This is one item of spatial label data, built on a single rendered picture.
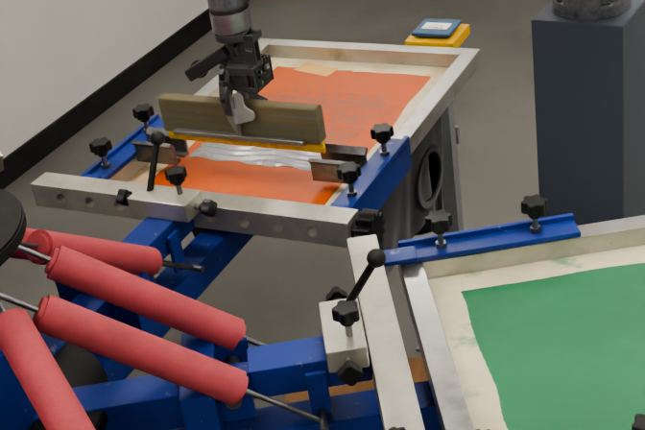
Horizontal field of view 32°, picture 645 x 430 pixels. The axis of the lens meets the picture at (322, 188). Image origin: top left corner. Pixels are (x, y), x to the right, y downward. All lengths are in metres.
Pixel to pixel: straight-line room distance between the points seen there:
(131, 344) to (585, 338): 0.68
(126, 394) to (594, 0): 1.14
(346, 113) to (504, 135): 1.99
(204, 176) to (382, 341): 0.82
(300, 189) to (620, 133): 0.63
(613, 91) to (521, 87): 2.59
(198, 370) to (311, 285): 2.12
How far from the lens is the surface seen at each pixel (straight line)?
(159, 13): 5.52
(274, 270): 3.74
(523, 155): 4.26
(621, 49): 2.17
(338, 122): 2.44
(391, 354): 1.58
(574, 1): 2.19
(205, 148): 2.41
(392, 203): 2.40
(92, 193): 2.16
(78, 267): 1.59
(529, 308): 1.79
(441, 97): 2.42
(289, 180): 2.23
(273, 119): 2.16
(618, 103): 2.22
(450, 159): 2.99
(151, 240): 1.95
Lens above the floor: 2.01
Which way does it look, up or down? 29 degrees down
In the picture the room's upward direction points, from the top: 9 degrees counter-clockwise
